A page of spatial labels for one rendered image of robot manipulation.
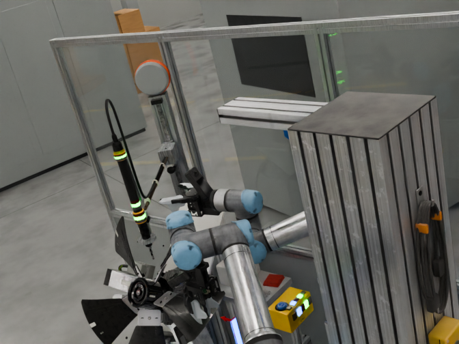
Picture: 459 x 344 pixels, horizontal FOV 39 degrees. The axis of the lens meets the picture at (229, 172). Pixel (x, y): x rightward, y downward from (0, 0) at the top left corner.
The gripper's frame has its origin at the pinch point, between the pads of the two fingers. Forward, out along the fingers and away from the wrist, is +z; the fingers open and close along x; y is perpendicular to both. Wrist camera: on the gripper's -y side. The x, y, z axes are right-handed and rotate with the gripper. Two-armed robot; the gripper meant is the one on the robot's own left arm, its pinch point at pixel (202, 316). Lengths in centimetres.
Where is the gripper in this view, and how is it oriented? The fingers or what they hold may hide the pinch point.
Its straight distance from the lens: 199.3
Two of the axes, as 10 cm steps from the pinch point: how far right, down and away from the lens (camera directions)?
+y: 7.5, 1.0, -6.5
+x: 6.2, -4.4, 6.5
